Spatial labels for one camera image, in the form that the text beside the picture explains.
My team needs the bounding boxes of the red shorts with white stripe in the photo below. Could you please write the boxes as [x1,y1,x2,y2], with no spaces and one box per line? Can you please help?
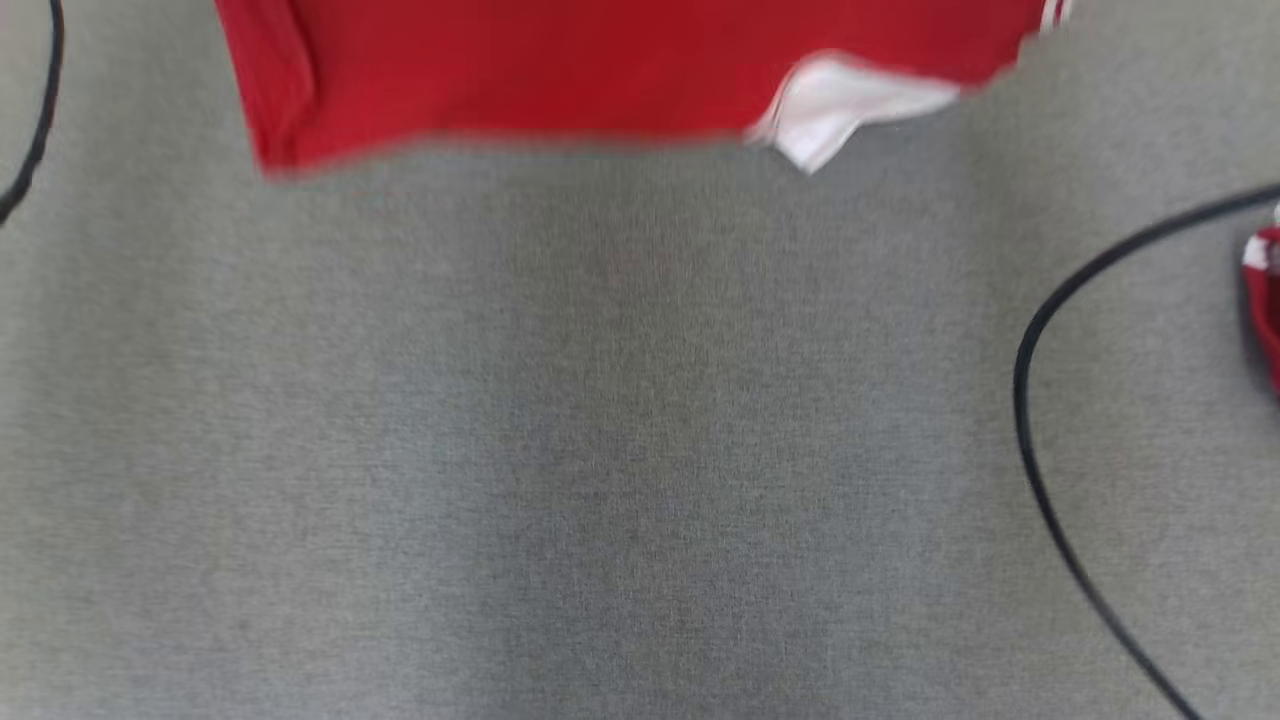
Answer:
[1240,203,1280,403]

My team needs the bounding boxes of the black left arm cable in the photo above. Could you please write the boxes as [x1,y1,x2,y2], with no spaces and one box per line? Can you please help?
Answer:
[0,0,67,228]

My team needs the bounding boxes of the red jersey with white trim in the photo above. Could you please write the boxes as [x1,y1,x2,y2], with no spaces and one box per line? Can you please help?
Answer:
[213,0,1077,180]

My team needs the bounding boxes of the grey fabric sofa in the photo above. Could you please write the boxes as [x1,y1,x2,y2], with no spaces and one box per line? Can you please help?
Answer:
[0,0,1280,720]

